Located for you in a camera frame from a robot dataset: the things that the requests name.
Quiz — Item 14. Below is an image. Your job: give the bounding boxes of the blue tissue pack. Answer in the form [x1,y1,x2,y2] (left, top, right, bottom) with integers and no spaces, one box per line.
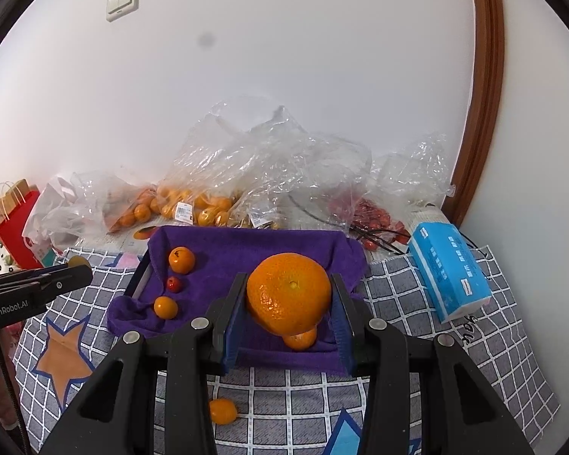
[407,222,493,324]

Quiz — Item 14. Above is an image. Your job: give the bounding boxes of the clear bag of oranges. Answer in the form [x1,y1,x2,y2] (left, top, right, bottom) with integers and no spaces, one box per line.
[71,99,247,235]

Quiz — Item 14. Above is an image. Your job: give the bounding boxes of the brown wooden door frame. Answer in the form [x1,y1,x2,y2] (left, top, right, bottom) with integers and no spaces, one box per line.
[441,0,506,228]

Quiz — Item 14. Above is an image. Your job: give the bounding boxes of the orange mandarin with stem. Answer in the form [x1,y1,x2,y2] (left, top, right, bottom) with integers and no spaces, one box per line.
[168,247,195,275]

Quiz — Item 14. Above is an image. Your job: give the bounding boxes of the red paper bag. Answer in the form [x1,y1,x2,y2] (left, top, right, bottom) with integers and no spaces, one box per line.
[0,179,46,269]

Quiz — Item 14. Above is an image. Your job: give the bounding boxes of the thin black cable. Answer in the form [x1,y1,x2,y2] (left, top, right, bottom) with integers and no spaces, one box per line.
[284,193,411,253]

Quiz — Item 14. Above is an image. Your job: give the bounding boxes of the white plastic bag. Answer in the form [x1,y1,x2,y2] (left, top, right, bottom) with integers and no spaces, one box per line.
[23,175,83,257]

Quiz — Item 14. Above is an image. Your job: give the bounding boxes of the grey checked blanket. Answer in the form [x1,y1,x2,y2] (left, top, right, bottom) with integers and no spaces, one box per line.
[12,244,563,455]

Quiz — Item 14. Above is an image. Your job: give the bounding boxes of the clear bag of cherry tomatoes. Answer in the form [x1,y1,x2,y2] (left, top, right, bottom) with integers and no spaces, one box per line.
[327,133,456,252]

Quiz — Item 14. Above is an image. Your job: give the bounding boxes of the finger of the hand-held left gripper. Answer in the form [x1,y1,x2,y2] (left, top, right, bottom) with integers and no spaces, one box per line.
[0,264,94,298]

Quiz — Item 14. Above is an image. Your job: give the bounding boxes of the black tray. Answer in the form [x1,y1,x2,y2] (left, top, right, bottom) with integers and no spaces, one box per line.
[123,252,155,300]

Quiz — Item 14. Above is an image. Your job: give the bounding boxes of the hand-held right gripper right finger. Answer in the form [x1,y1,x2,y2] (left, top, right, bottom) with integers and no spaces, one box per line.
[331,273,536,455]

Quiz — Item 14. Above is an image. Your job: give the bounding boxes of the printed fruit box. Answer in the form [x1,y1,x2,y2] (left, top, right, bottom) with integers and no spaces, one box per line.
[118,224,158,257]

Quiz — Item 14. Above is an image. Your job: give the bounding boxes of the large orange mandarin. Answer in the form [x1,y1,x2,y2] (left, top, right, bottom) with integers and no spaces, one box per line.
[247,252,333,336]

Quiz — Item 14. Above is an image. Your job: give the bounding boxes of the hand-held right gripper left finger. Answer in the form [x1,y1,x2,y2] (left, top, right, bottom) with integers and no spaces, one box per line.
[38,272,250,455]

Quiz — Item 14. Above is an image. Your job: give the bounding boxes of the white wall switch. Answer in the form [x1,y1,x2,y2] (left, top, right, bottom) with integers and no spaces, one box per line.
[106,0,140,22]

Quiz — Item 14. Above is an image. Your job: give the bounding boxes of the purple towel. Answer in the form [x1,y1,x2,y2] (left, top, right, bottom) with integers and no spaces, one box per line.
[107,226,371,374]

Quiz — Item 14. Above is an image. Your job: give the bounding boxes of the small orange mandarin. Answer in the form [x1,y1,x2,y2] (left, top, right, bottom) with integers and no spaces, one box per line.
[154,296,179,320]

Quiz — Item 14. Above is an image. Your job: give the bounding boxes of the large crumpled clear bag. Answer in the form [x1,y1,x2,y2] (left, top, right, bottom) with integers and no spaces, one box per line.
[228,104,373,231]

